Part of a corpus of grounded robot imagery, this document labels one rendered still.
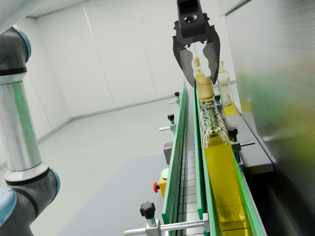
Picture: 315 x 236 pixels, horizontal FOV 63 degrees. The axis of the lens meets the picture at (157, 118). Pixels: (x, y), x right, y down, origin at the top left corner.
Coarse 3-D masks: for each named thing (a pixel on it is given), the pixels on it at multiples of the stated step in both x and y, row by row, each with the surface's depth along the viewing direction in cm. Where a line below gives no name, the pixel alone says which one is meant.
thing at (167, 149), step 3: (165, 144) 123; (168, 144) 122; (171, 144) 121; (165, 147) 119; (168, 147) 118; (171, 147) 117; (165, 150) 118; (168, 150) 117; (171, 150) 117; (165, 153) 118; (168, 153) 118; (171, 153) 118; (165, 156) 118; (168, 156) 118; (165, 159) 119; (168, 159) 119; (168, 162) 119
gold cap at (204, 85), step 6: (198, 78) 57; (204, 78) 55; (210, 78) 56; (198, 84) 56; (204, 84) 55; (210, 84) 55; (198, 90) 56; (204, 90) 55; (210, 90) 56; (204, 96) 56; (210, 96) 56
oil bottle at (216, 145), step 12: (204, 132) 54; (216, 132) 52; (204, 144) 52; (216, 144) 52; (228, 144) 51; (216, 156) 52; (228, 156) 52; (216, 168) 53; (228, 168) 53; (216, 180) 54; (228, 180) 54; (216, 192) 55; (228, 192) 54; (216, 204) 56; (228, 204) 55; (240, 204) 55; (228, 216) 56; (240, 216) 56
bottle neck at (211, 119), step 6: (204, 108) 53; (210, 108) 51; (204, 114) 52; (210, 114) 51; (216, 114) 52; (204, 120) 53; (210, 120) 52; (216, 120) 52; (210, 126) 52; (216, 126) 52
